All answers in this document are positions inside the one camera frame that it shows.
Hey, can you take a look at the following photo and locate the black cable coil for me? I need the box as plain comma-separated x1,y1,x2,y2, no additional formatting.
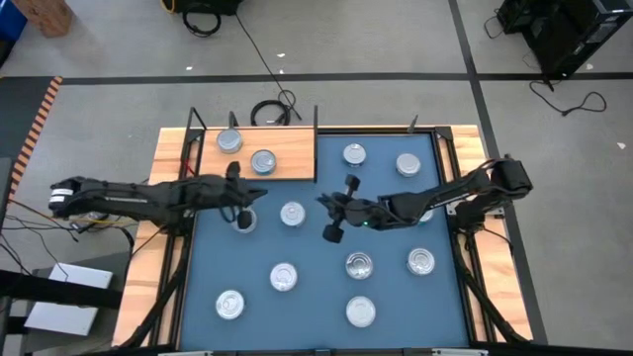
249,98,293,128

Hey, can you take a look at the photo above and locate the blue label tuna can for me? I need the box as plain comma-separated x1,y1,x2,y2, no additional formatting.
341,141,368,168
406,247,436,277
279,200,308,228
215,289,246,321

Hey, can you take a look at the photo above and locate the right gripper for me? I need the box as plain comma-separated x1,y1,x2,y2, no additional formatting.
316,173,362,244

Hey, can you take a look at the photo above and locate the blue table mat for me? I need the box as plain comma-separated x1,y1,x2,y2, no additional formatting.
178,132,470,350

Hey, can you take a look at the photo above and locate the black computer case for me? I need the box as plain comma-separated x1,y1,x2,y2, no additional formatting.
497,0,533,34
523,0,633,80

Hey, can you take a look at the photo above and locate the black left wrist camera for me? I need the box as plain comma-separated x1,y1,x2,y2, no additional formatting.
200,177,229,207

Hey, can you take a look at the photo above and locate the black metal beam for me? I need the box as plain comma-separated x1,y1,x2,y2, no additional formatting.
0,269,124,311

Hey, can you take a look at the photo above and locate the white flat panel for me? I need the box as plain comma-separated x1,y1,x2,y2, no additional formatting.
23,261,115,337

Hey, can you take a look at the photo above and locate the blue plastic bin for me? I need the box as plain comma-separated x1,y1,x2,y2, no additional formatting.
0,0,29,42

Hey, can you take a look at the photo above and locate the green white tuna can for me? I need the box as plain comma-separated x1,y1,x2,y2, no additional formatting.
229,206,259,235
395,151,422,179
216,127,244,155
345,295,378,329

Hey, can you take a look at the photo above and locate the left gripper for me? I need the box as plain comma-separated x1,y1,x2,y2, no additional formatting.
225,161,269,231

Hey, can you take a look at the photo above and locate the black metal shelf frame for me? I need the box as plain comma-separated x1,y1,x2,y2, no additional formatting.
183,104,319,184

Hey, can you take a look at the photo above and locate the black bag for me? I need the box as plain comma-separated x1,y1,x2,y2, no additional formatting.
172,0,244,16

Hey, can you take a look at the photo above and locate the light wooden shelf board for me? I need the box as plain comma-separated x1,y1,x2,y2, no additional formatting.
200,127,317,181

